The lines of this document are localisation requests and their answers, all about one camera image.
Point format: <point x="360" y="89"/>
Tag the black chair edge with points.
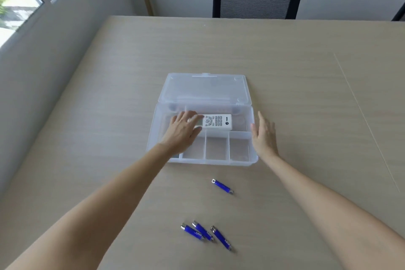
<point x="400" y="13"/>

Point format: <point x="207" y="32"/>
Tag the person's right thumb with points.
<point x="253" y="132"/>

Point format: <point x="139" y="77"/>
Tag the person's right forearm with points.
<point x="332" y="212"/>

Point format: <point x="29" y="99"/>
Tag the person's left hand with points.
<point x="181" y="133"/>

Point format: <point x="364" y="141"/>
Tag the white remote control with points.
<point x="216" y="121"/>

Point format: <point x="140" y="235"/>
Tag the clear plastic organizer box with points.
<point x="208" y="114"/>

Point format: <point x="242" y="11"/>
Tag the person's left thumb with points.
<point x="197" y="133"/>

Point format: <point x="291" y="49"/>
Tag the person's right hand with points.
<point x="266" y="141"/>

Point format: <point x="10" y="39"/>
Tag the person's left forearm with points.
<point x="95" y="212"/>

